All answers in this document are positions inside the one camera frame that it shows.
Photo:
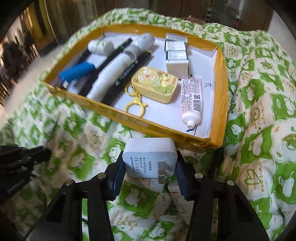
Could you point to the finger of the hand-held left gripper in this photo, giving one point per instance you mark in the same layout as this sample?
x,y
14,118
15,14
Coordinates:
x,y
30,156

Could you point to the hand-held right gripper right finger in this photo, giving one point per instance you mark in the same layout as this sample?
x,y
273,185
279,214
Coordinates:
x,y
183,180

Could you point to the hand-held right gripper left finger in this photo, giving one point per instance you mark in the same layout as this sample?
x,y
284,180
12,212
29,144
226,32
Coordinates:
x,y
115,180

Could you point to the white plug charger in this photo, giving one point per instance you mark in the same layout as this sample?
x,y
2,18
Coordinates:
x,y
148,153

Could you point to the yellow cardboard box tray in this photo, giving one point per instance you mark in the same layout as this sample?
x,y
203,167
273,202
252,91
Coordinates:
x,y
161,109

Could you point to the pink ointment tube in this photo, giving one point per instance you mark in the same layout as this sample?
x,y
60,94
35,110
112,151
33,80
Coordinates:
x,y
190,99

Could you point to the blue battery pack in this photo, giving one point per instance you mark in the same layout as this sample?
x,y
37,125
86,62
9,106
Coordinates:
x,y
78,70

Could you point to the long white marker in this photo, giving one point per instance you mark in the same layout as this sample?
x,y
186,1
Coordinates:
x,y
111,74

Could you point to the black marker yellow cap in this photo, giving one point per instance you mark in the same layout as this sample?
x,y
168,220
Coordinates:
x,y
131,71

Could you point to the small grey cardboard box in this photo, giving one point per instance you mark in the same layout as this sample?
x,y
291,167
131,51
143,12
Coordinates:
x,y
177,68

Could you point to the black marker green cap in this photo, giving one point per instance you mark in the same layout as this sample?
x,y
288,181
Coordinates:
x,y
108,59

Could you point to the white medicine box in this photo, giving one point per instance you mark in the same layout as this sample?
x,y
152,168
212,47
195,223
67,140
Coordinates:
x,y
175,36
177,55
174,45

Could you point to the white pill bottle green label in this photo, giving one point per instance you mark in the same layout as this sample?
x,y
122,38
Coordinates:
x,y
99,45

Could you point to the white bottle blue red label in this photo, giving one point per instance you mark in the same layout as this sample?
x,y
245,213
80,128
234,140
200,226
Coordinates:
x,y
144,41

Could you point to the green printed blanket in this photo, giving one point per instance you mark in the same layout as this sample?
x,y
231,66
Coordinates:
x,y
254,104

